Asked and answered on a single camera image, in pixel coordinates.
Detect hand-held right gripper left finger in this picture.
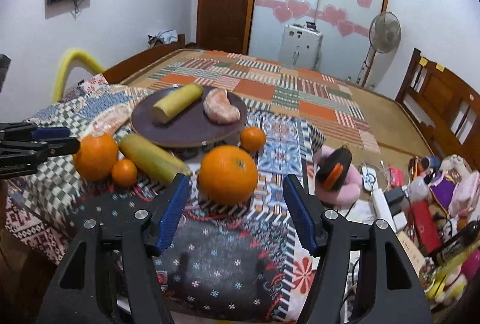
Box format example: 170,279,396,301
39,174,190,324

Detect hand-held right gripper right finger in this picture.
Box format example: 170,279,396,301
282,174,436,324

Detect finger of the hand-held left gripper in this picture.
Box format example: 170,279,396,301
0,122,73,143
0,137,81,179

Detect large orange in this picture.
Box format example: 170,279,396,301
73,133,119,182
197,145,259,205

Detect yellow corn cob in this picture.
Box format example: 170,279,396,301
119,133,194,184

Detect pomelo slice with rind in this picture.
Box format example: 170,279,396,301
91,104,133,137

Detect small tangerine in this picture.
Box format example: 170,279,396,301
111,158,139,188
239,126,267,153

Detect dark brown plate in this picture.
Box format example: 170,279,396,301
130,85,248,150

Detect yellow green banana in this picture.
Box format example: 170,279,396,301
152,83,205,124

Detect pink neck pillow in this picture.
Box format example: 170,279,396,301
312,145,361,204

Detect black and orange device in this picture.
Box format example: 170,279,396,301
314,147,353,194

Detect yellow foam tube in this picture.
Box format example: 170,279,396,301
52,48,106,104

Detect white power strip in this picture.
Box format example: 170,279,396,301
370,188,399,232

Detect wooden bed footboard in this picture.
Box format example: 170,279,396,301
102,42,197,85

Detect peeled pomelo segment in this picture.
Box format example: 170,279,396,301
203,88,242,124

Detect striped patchwork blanket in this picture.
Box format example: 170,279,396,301
127,48,382,155

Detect red box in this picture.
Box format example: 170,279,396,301
410,199,444,254

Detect pile of clothes on floor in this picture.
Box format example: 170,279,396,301
147,29,187,47

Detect white box appliance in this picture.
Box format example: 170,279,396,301
278,23,324,71

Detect wooden bed headboard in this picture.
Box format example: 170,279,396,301
395,48,480,171

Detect standing electric fan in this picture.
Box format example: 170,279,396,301
357,11,401,89

